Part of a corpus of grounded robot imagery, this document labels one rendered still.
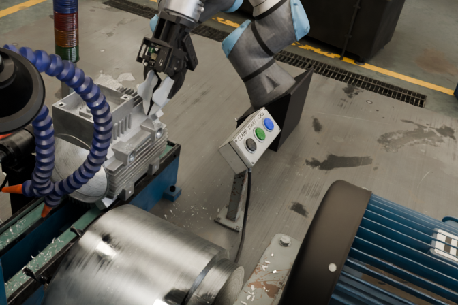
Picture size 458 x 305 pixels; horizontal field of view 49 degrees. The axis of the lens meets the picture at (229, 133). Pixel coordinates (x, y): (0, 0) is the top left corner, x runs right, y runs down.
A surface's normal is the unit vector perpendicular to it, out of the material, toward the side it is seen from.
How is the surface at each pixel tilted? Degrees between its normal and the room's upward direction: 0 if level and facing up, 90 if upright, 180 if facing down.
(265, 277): 0
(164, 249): 6
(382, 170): 0
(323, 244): 36
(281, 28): 86
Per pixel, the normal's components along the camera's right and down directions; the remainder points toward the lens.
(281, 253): 0.15, -0.82
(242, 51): -0.24, 0.33
